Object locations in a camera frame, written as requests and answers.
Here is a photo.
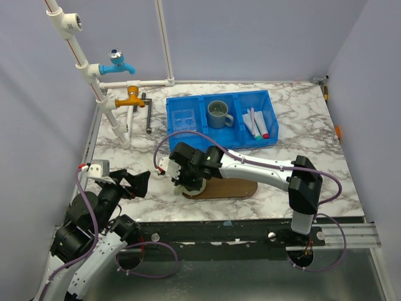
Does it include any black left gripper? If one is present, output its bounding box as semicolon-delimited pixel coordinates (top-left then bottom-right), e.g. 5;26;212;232
96;168;150;231

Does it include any light green ceramic mug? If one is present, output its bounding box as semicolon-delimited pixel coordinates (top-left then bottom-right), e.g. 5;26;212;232
173;179;207;196

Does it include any oval wooden tray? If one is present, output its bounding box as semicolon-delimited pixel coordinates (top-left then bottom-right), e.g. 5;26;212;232
182;178;258;199

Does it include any clear plastic square holder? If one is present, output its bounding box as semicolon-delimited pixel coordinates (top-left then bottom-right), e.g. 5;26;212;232
170;108;201;132

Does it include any blue plastic divided bin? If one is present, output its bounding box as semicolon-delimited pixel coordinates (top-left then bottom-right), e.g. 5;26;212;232
165;90;279;156

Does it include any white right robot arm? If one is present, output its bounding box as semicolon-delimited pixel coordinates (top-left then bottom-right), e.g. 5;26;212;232
159;142;323;246

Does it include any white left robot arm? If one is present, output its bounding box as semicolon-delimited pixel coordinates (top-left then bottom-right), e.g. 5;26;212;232
35;169;150;300

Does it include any pink toothbrush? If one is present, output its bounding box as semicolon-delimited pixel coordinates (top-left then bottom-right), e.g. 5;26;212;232
247;107;256;137

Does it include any black metal hex key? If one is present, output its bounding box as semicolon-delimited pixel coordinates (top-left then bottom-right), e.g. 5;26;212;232
142;92;152;134

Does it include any grey ceramic mug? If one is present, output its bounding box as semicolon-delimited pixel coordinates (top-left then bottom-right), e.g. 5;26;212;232
207;100;234;129

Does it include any orange plastic faucet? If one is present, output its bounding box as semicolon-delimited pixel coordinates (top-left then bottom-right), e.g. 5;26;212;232
115;85;145;108

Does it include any blue plastic faucet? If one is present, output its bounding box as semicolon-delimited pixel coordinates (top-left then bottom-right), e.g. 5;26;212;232
99;48;136;75

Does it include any yellow black tool at corner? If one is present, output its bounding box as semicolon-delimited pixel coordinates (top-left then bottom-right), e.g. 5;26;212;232
313;75;329;102

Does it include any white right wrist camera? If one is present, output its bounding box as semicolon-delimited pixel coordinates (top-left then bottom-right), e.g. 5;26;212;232
157;157;182;180

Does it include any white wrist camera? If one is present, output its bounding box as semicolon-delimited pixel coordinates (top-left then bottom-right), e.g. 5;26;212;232
81;159;115;184
157;157;182;180

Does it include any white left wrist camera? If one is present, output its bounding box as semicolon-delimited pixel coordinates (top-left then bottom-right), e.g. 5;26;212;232
81;159;115;184

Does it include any black metal base rail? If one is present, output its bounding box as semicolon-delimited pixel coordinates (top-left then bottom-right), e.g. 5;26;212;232
123;219;325;261

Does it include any orange clamp on wall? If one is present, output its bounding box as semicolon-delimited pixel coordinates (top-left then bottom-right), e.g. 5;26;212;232
335;126;341;140

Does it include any white PVC pipe frame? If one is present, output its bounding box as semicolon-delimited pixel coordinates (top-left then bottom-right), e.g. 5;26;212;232
43;0;175;150

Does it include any aluminium extrusion rail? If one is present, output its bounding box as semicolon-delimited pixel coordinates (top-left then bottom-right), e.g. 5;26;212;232
313;223;382;250

